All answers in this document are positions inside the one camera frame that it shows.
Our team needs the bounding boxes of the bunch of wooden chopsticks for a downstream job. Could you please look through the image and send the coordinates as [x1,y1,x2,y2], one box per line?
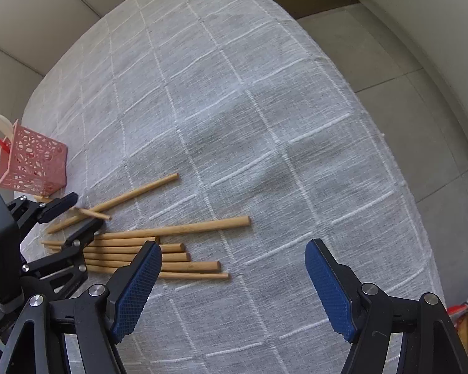
[42,172,251,280]

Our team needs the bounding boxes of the pink perforated utensil holder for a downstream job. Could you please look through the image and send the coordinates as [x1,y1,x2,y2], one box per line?
[0,122,68,198]

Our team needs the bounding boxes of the grey checked tablecloth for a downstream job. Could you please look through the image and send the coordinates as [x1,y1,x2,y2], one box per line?
[13,0,448,374]

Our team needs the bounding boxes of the tan wooden chopstick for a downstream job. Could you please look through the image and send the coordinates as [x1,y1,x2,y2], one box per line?
[76,207,112,221]

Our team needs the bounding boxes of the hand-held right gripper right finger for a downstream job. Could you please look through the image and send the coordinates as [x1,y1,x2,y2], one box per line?
[305,238,468,374]

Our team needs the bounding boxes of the white plastic spoon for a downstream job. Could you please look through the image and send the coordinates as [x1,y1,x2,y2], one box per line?
[0,113,15,140]

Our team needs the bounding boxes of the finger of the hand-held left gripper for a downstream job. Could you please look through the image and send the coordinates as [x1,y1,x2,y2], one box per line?
[19,218,105,301]
[6,192,79,240]

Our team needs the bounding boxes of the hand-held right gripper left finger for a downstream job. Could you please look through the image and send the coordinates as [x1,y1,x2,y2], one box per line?
[0,240,163,374]

